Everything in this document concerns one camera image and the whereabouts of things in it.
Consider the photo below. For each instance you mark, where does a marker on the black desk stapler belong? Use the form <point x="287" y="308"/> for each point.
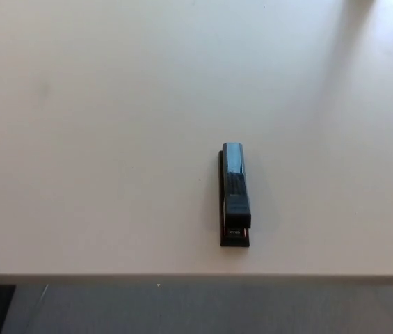
<point x="235" y="195"/>

